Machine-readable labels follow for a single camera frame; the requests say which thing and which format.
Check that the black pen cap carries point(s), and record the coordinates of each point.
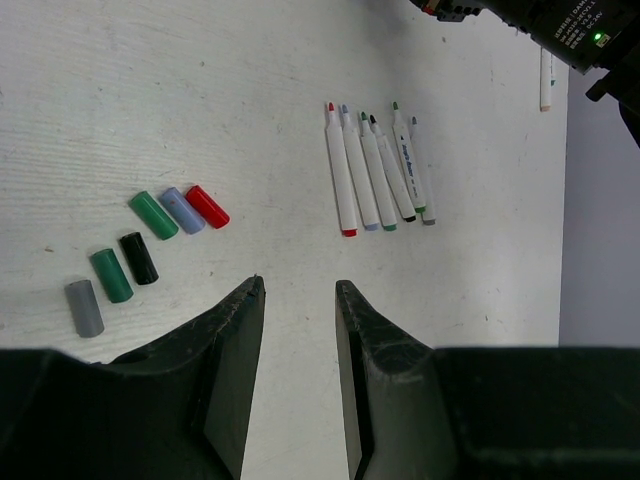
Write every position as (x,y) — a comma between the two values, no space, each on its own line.
(138,259)

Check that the lavender pen cap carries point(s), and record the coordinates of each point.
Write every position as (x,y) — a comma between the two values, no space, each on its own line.
(182,211)

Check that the green end marker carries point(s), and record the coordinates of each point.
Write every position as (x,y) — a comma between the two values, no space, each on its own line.
(407,158)

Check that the lavender cap marker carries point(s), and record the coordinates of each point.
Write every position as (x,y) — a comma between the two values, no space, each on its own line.
(359,171)

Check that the teal cap marker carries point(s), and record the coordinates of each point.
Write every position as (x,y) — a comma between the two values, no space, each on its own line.
(552,73)

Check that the black cap marker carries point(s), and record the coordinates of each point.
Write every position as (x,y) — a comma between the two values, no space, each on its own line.
(393,173)

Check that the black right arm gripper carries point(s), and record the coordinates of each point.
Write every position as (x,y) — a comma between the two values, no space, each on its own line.
(584,34)

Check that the grey pen cap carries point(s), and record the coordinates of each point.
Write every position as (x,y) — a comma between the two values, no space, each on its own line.
(84,308)

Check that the red cap marker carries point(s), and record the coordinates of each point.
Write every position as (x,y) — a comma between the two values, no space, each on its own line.
(341,174)

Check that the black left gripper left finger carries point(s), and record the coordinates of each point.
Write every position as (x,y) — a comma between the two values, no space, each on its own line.
(176,408)

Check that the dark green pen cap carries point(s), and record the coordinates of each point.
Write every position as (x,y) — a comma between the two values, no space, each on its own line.
(111,276)

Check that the green cap marker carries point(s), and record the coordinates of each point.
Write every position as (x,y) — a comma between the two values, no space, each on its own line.
(377,175)

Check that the orange cap marker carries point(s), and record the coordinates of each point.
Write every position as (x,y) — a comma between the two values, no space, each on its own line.
(545,98)

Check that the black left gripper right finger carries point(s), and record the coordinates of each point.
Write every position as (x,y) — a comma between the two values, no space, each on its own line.
(414,412)

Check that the red pen cap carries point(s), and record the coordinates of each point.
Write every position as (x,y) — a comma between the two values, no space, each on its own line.
(207,207)

